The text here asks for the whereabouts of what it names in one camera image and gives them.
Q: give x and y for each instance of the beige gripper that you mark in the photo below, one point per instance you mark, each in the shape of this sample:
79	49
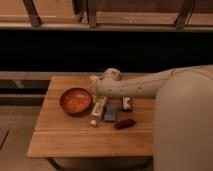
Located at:
102	85

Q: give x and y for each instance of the orange ceramic bowl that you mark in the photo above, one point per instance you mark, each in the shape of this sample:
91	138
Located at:
76	101

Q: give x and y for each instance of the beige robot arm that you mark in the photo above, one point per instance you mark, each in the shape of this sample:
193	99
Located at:
183	113

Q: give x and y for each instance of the white tube with cap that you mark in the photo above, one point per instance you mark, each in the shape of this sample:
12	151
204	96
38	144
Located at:
97	111

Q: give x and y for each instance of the blue rectangular sponge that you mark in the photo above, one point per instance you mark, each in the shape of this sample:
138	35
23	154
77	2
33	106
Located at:
110	113

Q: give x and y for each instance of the dark brown oblong object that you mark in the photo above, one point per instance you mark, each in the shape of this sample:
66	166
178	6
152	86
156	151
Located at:
125	124

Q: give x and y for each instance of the dark table leg base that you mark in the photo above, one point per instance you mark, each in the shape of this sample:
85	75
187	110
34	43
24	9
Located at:
102	164

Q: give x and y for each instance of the wooden shelf unit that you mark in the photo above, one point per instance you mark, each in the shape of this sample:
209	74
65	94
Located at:
108	15

